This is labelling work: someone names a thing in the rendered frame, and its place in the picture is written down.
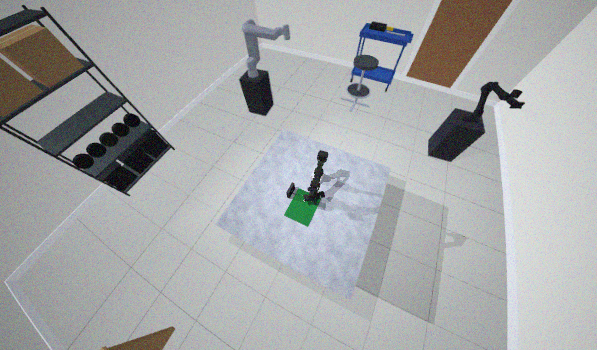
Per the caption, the green circuit board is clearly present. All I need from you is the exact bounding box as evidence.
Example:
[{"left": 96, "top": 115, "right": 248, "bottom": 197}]
[{"left": 284, "top": 188, "right": 321, "bottom": 227}]

